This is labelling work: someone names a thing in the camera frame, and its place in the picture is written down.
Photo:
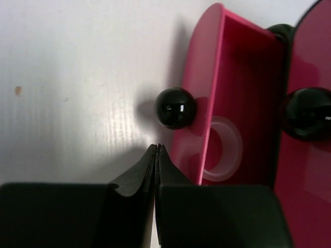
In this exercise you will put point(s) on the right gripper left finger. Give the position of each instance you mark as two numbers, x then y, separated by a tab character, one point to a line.
114	214

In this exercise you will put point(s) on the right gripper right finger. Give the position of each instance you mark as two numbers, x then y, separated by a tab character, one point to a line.
189	215

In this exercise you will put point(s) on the clear tape roll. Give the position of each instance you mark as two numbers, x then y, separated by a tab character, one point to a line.
228	156

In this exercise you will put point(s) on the black pink drawer organizer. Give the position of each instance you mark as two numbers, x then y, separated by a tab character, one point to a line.
274	85

